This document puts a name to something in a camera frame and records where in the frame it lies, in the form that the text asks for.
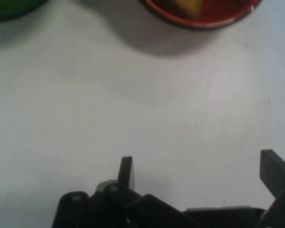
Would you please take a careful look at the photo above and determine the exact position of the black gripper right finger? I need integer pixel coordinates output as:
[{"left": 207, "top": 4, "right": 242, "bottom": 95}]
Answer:
[{"left": 256, "top": 149, "right": 285, "bottom": 228}]

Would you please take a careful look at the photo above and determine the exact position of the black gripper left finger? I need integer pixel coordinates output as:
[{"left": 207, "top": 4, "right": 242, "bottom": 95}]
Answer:
[{"left": 52, "top": 156, "right": 205, "bottom": 228}]

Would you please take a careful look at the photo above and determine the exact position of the red bowl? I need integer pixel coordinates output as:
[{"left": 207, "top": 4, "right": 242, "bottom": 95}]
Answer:
[{"left": 139, "top": 0, "right": 264, "bottom": 30}]

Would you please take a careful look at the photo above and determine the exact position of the yellow fruit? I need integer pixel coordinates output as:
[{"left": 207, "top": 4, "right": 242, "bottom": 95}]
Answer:
[{"left": 154, "top": 0, "right": 204, "bottom": 20}]

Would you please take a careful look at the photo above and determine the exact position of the green bowl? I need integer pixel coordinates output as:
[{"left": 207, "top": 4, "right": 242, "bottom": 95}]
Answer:
[{"left": 0, "top": 0, "right": 48, "bottom": 23}]

